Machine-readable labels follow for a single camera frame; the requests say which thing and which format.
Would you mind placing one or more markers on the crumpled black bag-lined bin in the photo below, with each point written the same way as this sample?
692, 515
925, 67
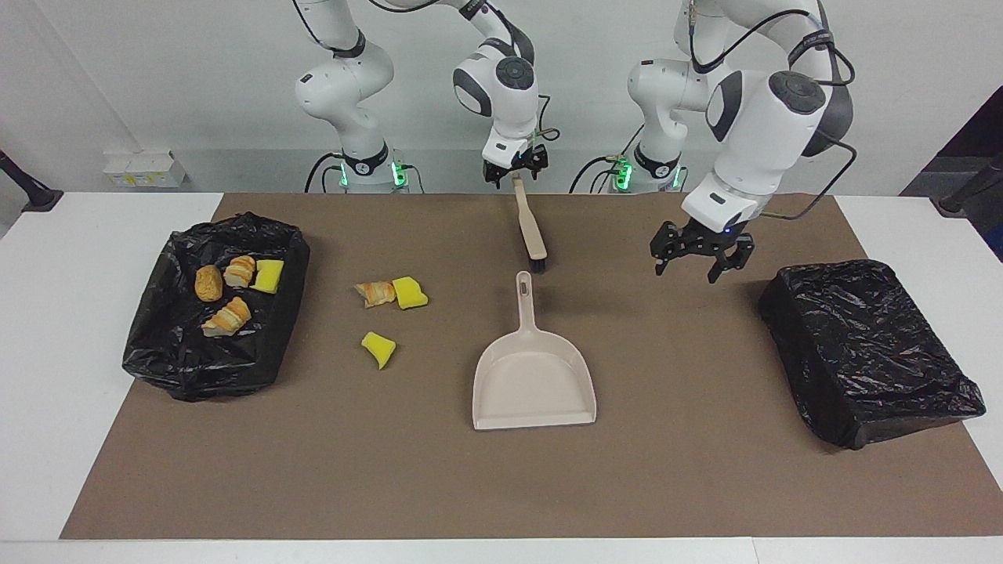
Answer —
172, 352

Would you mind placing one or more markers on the beige plastic dustpan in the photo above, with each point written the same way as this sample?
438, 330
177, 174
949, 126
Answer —
533, 384

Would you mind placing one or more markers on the black stand leg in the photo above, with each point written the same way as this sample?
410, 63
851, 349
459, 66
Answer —
960, 200
35, 196

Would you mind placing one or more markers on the boxy black bag-lined bin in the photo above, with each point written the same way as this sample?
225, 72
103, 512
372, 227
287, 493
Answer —
862, 345

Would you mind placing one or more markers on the small torn croissant piece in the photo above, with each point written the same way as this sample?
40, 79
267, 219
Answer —
376, 293

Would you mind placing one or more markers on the beige hand brush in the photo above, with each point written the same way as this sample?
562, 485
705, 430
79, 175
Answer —
531, 231

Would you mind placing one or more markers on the blocky yellow sponge piece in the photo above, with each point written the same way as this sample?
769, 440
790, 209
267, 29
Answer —
409, 292

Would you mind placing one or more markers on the curved yellow sponge piece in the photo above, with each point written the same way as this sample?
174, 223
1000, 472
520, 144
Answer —
378, 346

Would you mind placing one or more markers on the dark background furniture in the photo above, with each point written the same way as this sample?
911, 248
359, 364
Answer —
979, 141

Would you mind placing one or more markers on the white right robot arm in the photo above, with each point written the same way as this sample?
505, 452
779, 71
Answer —
509, 94

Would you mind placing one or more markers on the brown round bun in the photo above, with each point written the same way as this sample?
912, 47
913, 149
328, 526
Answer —
208, 283

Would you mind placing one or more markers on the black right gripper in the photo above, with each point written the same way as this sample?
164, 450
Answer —
515, 162

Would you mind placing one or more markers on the brown paper table mat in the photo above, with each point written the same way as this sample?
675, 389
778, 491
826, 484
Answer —
548, 486

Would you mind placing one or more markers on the orange striped croissant piece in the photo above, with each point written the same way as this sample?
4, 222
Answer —
227, 318

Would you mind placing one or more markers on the white wall power strip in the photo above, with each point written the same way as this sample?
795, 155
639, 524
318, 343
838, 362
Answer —
145, 170

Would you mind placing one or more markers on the pale croissant chunk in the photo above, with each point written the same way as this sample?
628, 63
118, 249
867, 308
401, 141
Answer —
240, 271

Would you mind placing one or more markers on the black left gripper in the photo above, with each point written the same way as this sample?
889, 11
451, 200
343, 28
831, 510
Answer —
709, 237

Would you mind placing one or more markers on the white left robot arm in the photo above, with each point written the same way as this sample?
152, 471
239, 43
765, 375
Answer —
760, 125

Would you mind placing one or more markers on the green and yellow sponge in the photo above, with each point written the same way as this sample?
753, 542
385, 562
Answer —
269, 276

